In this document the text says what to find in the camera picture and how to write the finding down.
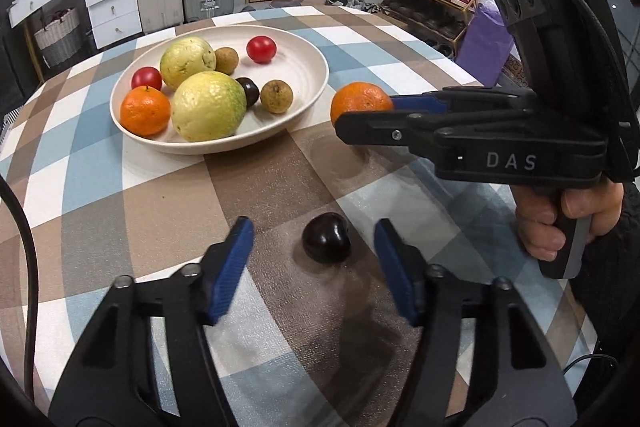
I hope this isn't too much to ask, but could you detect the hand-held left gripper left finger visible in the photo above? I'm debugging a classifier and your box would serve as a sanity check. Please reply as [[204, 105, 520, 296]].
[[47, 216, 256, 427]]

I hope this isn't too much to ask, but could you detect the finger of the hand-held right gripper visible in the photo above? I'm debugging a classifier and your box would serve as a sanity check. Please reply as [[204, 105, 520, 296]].
[[334, 109, 451, 158], [390, 88, 536, 114]]

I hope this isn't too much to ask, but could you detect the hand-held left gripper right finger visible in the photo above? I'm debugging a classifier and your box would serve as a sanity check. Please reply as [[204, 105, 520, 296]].
[[374, 218, 576, 427]]

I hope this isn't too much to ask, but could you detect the orange mandarin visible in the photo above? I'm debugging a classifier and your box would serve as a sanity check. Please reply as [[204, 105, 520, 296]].
[[120, 85, 172, 137], [330, 82, 396, 128]]

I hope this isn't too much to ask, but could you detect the dark purple plum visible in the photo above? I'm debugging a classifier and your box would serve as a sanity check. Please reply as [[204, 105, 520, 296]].
[[302, 212, 351, 264]]

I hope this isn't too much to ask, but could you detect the cream round plate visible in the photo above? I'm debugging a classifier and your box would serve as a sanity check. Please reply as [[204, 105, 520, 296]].
[[110, 24, 330, 155]]

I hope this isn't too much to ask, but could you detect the brown longan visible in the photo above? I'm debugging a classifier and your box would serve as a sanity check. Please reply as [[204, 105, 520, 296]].
[[260, 79, 294, 114], [214, 47, 239, 75]]

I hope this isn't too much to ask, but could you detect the red cherry tomato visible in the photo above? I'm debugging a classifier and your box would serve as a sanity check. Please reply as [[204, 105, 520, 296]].
[[246, 35, 277, 64], [131, 67, 163, 92]]

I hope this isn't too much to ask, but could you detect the yellow green guava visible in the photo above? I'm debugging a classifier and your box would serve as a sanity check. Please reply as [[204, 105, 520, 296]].
[[171, 72, 247, 142], [159, 37, 217, 90]]

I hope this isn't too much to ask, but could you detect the person's right forearm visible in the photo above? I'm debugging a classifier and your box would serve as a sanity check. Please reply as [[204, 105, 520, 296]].
[[570, 182, 640, 373]]

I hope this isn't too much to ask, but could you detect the person's right hand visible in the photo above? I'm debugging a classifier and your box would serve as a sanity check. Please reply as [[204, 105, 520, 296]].
[[514, 181, 626, 263]]

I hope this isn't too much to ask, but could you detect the patterned brown box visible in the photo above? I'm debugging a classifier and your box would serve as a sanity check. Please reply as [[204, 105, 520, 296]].
[[500, 54, 526, 90]]

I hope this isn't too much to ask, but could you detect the purple bag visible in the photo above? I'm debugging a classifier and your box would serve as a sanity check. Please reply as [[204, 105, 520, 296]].
[[456, 4, 516, 88]]

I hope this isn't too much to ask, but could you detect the patterned floor rug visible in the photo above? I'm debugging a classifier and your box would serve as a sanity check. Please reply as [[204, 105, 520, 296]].
[[0, 104, 23, 148]]

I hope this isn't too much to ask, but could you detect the white drawer cabinet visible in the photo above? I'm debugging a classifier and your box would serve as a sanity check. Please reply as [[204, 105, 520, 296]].
[[82, 0, 143, 50]]

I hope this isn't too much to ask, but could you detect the woven laundry basket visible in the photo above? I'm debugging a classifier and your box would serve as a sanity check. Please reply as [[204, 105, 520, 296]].
[[33, 7, 83, 68]]

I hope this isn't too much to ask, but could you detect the thin black cable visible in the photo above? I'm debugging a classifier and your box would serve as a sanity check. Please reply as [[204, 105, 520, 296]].
[[565, 353, 621, 374]]

